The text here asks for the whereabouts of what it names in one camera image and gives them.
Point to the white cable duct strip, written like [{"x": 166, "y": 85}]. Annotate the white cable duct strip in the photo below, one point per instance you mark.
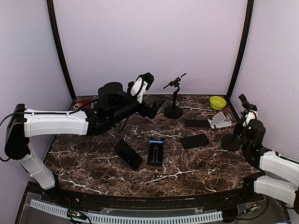
[{"x": 121, "y": 217}]

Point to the black rear gooseneck phone stand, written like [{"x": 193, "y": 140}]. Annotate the black rear gooseneck phone stand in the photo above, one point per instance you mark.
[{"x": 173, "y": 111}]

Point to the black phone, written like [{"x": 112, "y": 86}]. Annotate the black phone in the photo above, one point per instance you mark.
[{"x": 128, "y": 154}]

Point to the grey small phone stand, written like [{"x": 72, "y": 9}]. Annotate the grey small phone stand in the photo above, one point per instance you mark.
[{"x": 219, "y": 121}]

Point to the black front tripod phone stand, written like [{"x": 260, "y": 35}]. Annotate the black front tripod phone stand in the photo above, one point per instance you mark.
[{"x": 231, "y": 142}]

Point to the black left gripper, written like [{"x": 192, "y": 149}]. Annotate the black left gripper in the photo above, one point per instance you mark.
[{"x": 145, "y": 112}]

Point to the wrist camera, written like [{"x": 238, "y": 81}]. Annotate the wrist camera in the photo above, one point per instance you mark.
[
  {"x": 148, "y": 79},
  {"x": 244, "y": 101}
]

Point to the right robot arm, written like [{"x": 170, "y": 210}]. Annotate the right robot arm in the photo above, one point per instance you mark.
[{"x": 278, "y": 177}]

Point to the dark phone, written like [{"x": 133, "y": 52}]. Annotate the dark phone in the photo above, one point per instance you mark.
[
  {"x": 197, "y": 123},
  {"x": 194, "y": 141}
]

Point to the lime green plastic bowl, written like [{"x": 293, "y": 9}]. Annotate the lime green plastic bowl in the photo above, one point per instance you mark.
[{"x": 217, "y": 103}]

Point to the red patterned round plate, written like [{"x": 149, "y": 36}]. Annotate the red patterned round plate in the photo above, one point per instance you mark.
[{"x": 86, "y": 103}]

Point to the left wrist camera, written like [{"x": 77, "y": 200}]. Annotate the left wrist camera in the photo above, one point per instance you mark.
[{"x": 148, "y": 79}]

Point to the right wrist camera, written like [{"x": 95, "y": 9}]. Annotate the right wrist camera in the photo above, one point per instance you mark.
[{"x": 244, "y": 101}]

